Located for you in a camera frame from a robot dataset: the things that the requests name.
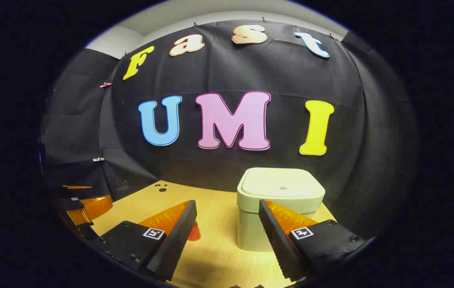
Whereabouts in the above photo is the wooden desktop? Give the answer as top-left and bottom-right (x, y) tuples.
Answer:
(90, 180), (337, 288)

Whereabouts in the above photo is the light green garbage bin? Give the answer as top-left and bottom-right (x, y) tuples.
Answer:
(237, 167), (326, 252)

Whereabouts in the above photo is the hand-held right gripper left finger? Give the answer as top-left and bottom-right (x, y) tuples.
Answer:
(91, 200), (198, 282)

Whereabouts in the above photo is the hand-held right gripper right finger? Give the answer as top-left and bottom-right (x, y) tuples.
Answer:
(258, 199), (371, 282)

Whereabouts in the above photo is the red pop can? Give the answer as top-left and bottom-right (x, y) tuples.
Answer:
(187, 220), (202, 242)

